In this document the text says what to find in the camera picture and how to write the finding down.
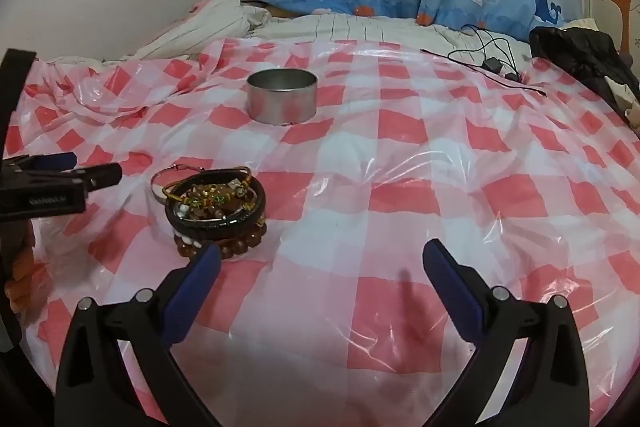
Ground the thin silver bangle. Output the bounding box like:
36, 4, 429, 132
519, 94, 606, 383
149, 162, 205, 205

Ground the folded white pink blanket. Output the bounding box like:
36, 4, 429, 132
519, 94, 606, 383
128, 0, 272, 60

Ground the round silver metal tin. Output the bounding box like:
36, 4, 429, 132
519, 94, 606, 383
246, 68, 318, 126

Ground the red white checkered plastic sheet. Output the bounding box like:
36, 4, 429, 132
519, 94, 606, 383
6, 39, 639, 426

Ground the black jacket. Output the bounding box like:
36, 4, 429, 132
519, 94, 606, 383
529, 26, 639, 134

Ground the white striped bed sheet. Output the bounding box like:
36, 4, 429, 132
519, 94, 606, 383
52, 14, 532, 68

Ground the black cable with adapter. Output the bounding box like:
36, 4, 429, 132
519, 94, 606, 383
420, 24, 548, 96

